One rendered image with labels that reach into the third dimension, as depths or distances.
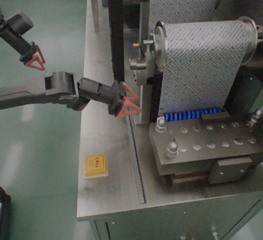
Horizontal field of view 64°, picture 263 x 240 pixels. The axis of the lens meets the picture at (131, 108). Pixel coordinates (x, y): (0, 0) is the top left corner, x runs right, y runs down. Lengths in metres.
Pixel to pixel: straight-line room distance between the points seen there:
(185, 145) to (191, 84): 0.19
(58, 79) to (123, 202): 0.41
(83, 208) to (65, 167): 1.20
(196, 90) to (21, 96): 0.51
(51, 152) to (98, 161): 1.29
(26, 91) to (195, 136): 0.51
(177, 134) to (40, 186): 1.37
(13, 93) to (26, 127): 1.70
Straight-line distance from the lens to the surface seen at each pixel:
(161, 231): 0.96
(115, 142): 0.82
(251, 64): 0.84
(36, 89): 0.59
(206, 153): 0.67
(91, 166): 0.74
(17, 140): 2.23
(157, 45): 0.62
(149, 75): 0.72
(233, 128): 0.76
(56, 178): 1.85
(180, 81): 0.67
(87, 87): 0.60
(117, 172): 0.75
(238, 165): 0.70
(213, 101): 0.78
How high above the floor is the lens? 1.55
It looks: 43 degrees down
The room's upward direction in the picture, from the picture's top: straight up
